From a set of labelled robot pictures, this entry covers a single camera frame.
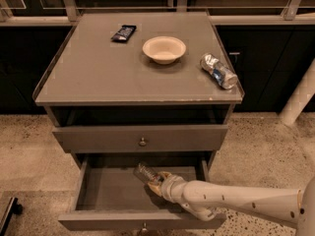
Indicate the dark blue snack bar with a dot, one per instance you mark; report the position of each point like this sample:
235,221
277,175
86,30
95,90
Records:
124,34

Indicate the dark wall cabinets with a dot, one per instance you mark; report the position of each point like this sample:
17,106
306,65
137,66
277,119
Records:
269,61

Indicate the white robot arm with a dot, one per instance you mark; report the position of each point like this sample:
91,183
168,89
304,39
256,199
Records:
292,207

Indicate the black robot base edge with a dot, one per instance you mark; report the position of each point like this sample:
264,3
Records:
13,207

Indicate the metal railing frame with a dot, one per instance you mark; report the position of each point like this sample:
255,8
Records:
221,12

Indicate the round metal middle knob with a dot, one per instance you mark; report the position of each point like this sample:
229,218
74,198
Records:
144,228

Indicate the grey drawer cabinet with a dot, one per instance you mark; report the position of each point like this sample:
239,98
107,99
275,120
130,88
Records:
98,82

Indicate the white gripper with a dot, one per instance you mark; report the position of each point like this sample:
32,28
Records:
169,187

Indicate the white paper bowl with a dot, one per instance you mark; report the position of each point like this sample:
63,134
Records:
164,50

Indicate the crushed silver blue can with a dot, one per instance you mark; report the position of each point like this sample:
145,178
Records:
225,78

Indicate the round metal knob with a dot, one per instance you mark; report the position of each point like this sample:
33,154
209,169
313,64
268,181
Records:
142,142
144,228

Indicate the grey top drawer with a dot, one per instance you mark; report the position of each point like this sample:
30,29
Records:
84,139

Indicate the clear plastic water bottle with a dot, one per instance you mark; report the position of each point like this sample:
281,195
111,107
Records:
146,174

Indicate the white cylindrical post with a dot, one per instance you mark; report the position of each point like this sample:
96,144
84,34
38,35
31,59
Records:
300,97

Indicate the grey open middle drawer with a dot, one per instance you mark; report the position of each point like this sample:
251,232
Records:
110,197

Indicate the round metal top knob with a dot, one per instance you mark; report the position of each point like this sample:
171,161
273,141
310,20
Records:
142,142

